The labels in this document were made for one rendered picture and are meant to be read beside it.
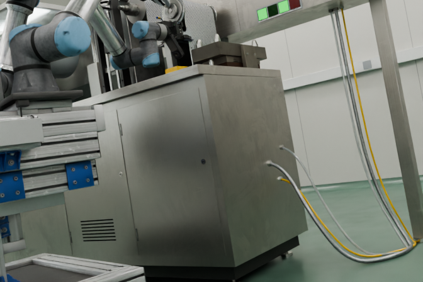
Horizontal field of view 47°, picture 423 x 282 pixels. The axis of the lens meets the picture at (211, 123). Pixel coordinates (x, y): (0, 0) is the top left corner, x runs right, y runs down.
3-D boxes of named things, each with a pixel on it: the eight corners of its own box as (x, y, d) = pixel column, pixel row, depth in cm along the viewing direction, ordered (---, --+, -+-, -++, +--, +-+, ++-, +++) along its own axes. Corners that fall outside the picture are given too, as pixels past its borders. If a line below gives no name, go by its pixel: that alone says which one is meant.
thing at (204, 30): (190, 55, 230) (184, 17, 231) (219, 57, 248) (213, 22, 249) (191, 55, 229) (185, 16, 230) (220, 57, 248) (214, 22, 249)
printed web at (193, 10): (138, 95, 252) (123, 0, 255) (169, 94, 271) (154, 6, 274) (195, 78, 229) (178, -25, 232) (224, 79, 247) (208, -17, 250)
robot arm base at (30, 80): (20, 94, 147) (16, 62, 148) (5, 103, 159) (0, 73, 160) (67, 92, 157) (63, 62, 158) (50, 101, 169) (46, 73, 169)
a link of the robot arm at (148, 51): (141, 70, 213) (138, 46, 214) (163, 65, 209) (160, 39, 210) (132, 68, 206) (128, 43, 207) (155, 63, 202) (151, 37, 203)
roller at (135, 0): (128, 27, 254) (124, 1, 255) (161, 31, 274) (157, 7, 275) (147, 19, 245) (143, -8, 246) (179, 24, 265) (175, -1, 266)
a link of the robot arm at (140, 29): (131, 42, 206) (128, 22, 206) (150, 44, 214) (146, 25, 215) (145, 37, 201) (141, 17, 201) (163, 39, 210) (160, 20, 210)
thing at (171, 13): (167, 21, 234) (162, 7, 235) (170, 22, 235) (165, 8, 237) (177, 14, 229) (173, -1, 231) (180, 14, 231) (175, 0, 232)
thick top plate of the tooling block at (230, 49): (192, 62, 223) (191, 50, 224) (241, 66, 255) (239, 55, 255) (220, 54, 214) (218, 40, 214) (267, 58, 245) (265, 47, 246)
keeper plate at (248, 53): (243, 68, 226) (239, 45, 227) (255, 69, 234) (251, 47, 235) (248, 67, 225) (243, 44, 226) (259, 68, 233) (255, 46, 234)
